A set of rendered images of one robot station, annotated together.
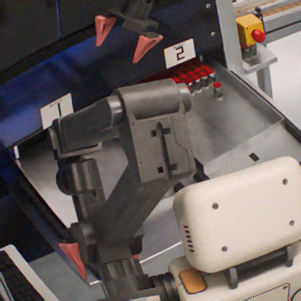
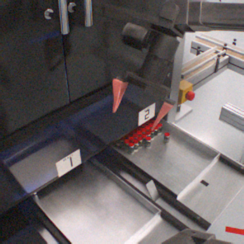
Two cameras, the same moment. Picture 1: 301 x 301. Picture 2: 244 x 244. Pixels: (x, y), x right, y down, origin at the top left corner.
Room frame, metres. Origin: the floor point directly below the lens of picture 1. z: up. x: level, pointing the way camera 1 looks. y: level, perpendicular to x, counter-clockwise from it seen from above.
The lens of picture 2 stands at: (1.22, 0.21, 1.64)
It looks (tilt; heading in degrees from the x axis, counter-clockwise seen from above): 39 degrees down; 344
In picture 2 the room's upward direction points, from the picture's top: straight up
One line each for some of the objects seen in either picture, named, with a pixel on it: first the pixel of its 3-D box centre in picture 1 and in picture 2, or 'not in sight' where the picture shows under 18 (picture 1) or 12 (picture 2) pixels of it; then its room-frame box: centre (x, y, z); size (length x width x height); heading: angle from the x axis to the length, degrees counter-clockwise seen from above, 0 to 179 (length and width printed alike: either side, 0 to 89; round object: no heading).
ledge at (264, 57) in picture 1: (248, 53); (172, 108); (2.15, -0.30, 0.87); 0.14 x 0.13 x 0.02; 28
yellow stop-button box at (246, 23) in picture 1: (248, 28); (181, 91); (2.10, -0.31, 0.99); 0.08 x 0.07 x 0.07; 28
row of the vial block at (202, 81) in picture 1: (185, 88); (145, 138); (1.96, -0.10, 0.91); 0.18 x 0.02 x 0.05; 118
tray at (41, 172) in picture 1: (81, 172); (91, 205); (1.73, 0.16, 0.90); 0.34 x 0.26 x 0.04; 28
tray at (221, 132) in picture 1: (207, 109); (162, 151); (1.88, -0.14, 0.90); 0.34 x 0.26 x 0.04; 28
